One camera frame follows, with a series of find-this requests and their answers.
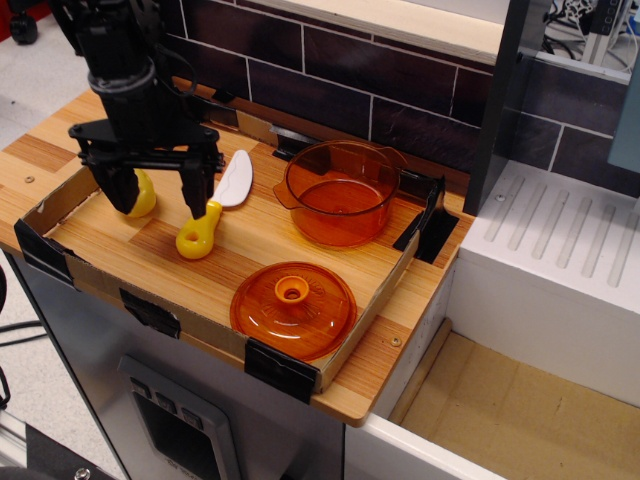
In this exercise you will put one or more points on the white toy sink unit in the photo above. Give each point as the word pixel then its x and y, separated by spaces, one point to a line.
pixel 527 365

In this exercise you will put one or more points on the orange transparent pot lid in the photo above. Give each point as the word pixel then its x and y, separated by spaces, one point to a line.
pixel 301 309

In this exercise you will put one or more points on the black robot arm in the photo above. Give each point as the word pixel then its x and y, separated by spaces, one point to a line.
pixel 119 40

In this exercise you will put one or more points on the yellow handled white toy knife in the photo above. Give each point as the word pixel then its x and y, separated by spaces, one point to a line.
pixel 196 238

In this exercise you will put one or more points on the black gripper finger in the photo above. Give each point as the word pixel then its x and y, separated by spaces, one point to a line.
pixel 197 188
pixel 119 184

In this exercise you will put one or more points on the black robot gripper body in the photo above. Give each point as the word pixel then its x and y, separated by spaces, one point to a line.
pixel 145 127

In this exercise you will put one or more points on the black caster wheel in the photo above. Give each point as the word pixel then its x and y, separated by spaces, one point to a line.
pixel 23 29

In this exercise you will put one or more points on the grey toy oven front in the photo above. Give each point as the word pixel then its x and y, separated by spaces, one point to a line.
pixel 192 435

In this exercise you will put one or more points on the yellow toy potato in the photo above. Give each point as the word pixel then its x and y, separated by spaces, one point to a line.
pixel 146 199

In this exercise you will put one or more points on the dark grey vertical post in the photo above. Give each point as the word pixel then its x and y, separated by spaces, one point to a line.
pixel 521 41

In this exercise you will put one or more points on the orange transparent plastic pot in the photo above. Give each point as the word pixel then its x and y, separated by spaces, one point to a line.
pixel 339 193

